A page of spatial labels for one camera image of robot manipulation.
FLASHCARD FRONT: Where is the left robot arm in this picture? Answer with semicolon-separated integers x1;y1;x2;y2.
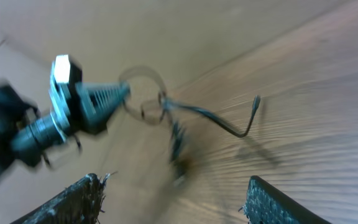
0;68;130;177

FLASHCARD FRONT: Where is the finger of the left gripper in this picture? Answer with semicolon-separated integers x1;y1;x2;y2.
76;82;130;134

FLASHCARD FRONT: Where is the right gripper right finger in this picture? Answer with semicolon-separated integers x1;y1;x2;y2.
242;175;329;224

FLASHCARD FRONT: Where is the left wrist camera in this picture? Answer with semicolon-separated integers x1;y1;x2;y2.
51;54;83;90

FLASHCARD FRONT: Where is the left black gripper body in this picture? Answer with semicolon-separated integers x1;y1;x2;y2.
48;67;90;134

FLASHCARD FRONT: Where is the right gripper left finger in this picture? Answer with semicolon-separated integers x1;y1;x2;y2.
13;173;106;224

